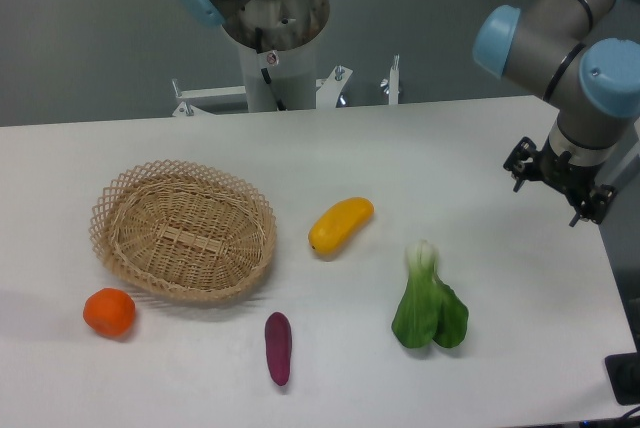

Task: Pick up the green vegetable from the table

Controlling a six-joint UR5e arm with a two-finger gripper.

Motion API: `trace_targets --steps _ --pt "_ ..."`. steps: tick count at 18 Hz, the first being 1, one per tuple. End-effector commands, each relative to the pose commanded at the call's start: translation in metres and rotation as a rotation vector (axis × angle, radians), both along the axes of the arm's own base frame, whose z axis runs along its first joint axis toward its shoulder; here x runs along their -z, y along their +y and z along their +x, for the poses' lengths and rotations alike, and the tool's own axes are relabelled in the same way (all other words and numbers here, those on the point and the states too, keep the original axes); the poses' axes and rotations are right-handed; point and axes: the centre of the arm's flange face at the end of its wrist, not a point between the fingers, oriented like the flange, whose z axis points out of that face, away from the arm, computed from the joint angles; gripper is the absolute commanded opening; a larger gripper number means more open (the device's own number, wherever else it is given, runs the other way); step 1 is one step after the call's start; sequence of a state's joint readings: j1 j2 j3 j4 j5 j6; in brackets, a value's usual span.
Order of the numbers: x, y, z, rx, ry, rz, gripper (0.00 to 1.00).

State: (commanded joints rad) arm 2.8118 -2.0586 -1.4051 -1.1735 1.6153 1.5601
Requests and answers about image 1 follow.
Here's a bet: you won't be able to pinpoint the yellow mango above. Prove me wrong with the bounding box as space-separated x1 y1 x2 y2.
308 197 375 257

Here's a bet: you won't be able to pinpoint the purple sweet potato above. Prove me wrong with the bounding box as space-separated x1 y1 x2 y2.
264 312 293 386

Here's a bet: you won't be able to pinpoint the black cable on pedestal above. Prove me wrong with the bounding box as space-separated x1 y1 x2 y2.
254 27 290 112

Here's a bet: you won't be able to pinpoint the robot base pedestal column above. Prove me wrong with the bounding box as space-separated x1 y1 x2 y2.
180 0 330 112

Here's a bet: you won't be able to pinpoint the orange fruit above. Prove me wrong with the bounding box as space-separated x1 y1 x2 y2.
83 288 136 338

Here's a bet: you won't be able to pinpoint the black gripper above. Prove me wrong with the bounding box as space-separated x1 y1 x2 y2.
503 137 616 227

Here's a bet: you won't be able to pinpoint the black device at table edge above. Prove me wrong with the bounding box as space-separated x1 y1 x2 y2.
605 353 639 406

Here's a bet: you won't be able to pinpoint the white metal mounting frame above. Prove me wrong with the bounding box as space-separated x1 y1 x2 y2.
171 54 403 117

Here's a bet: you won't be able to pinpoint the green bok choy vegetable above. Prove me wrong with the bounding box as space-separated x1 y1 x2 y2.
391 240 469 349

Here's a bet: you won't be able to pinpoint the woven wicker basket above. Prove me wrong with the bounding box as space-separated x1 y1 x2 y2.
89 160 277 303

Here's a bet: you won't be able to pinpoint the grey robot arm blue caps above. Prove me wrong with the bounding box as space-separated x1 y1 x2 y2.
472 0 639 224

